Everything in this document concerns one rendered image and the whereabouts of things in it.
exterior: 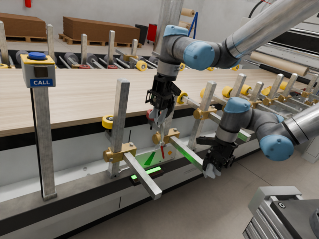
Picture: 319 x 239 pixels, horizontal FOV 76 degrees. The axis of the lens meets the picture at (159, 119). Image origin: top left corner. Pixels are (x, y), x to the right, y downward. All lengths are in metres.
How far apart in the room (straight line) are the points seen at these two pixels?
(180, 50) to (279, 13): 0.25
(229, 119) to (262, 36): 0.27
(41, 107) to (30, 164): 0.44
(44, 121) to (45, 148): 0.10
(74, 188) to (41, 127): 0.33
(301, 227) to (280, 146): 0.19
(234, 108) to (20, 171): 0.91
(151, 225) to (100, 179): 0.83
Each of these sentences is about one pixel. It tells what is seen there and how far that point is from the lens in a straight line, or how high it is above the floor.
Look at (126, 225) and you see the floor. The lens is 1.68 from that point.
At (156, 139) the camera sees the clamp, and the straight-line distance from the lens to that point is 0.98.
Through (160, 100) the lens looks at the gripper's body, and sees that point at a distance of 0.70.
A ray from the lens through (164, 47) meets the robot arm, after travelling 0.68.
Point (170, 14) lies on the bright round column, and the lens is 4.94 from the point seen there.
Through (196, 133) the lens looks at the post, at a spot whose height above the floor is 0.83.
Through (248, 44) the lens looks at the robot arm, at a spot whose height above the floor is 1.36.
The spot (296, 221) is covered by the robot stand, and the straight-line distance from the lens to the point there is 0.60.
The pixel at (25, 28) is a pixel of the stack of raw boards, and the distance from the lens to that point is 6.58.
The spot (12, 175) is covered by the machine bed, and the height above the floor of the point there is 0.66.
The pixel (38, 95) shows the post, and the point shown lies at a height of 1.12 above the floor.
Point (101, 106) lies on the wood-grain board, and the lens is 1.10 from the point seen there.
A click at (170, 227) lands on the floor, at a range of 1.73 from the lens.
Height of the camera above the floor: 1.39
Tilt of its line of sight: 28 degrees down
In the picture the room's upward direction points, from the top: 12 degrees clockwise
